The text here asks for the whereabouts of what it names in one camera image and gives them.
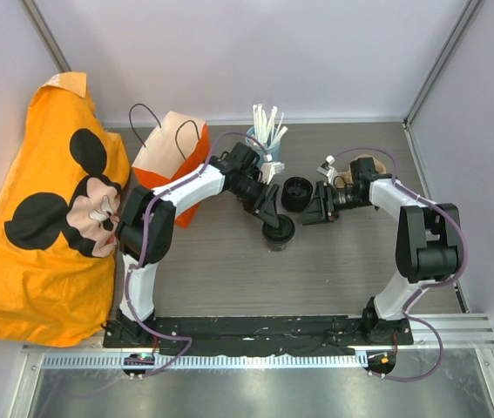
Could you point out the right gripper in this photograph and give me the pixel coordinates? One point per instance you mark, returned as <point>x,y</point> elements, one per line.
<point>320,206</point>

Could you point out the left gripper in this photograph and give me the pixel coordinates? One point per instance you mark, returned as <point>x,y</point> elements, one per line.
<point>267,212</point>

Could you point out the black plastic cup lid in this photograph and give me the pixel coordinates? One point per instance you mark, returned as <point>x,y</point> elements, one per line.
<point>283,233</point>

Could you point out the black paper coffee cup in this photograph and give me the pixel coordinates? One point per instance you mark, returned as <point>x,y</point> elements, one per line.
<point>276,245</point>

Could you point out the brown pulp cup carrier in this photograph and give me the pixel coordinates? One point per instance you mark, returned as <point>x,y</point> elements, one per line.
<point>379,164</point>

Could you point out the orange paper bag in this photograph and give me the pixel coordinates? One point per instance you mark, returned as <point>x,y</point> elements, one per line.
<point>172,150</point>

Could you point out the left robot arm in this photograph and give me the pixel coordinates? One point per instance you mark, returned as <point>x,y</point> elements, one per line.
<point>145,231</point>

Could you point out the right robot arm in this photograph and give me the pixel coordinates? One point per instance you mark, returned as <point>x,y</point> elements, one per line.
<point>429,249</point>

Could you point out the light blue tin cup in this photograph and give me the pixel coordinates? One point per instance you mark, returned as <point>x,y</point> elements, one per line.
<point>274,149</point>

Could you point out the white wrapped straws bundle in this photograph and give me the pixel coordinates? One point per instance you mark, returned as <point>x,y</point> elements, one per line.
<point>268,128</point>

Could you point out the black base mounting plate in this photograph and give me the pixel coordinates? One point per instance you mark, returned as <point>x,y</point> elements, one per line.
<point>263,336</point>

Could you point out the orange cartoon mouse cloth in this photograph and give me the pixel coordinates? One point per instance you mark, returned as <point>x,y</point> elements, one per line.
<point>59,211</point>

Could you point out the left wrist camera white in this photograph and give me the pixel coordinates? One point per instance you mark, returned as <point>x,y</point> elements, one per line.
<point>270,168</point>

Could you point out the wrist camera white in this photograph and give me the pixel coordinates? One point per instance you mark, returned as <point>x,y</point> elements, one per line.
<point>327,169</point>
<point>270,168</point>

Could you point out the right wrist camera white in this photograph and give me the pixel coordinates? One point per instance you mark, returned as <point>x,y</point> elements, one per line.
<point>327,169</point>

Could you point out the slotted aluminium rail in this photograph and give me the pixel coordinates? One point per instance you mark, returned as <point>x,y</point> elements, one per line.
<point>136,361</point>

